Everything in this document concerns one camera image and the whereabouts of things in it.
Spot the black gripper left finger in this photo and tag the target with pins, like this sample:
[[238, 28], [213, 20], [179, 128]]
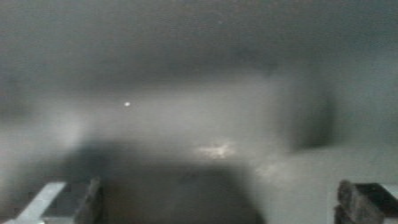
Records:
[[65, 204]]

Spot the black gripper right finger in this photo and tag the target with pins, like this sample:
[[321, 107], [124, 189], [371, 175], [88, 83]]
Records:
[[366, 203]]

